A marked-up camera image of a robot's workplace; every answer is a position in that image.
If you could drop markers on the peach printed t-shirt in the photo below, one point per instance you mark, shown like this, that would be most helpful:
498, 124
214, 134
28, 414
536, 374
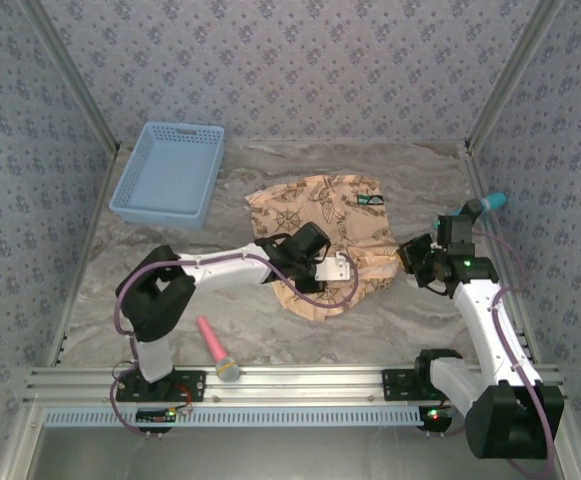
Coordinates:
320, 200

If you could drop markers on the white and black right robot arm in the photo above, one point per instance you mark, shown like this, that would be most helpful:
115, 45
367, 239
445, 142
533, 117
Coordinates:
485, 325

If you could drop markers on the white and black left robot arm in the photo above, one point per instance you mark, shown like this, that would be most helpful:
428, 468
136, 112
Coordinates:
155, 350

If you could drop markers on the black rectangular block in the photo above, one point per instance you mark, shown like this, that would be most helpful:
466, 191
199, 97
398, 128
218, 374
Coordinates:
472, 207

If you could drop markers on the teal plastic stick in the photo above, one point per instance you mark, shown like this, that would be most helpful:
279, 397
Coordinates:
495, 201

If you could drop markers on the pink toy microphone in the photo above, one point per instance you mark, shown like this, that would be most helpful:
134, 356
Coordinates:
211, 342

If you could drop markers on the light blue plastic basket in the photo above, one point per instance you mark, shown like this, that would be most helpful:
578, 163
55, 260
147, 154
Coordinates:
170, 170

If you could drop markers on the small right circuit board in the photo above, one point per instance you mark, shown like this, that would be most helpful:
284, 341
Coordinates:
435, 417

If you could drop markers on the small circuit board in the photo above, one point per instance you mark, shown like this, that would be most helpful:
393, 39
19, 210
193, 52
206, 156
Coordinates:
435, 417
152, 416

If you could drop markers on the grey metal panel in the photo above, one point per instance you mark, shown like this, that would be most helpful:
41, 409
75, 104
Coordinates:
290, 455

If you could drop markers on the small left circuit board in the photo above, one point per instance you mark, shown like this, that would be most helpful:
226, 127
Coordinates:
152, 416

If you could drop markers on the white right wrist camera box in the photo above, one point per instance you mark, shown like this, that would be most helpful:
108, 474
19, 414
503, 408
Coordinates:
437, 246

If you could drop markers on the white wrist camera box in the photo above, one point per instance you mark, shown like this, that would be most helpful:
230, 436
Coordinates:
437, 246
332, 269

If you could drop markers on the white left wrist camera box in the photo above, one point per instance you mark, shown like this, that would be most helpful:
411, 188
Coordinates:
332, 269

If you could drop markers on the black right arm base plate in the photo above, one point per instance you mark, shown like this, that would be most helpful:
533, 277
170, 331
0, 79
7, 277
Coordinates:
395, 387

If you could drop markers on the aluminium mounting rail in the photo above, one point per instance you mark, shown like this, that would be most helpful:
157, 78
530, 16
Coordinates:
295, 385

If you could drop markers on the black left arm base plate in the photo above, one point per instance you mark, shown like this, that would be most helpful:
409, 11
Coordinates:
192, 387

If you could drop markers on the aluminium frame post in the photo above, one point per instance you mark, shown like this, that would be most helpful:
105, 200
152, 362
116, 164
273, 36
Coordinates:
510, 75
75, 75

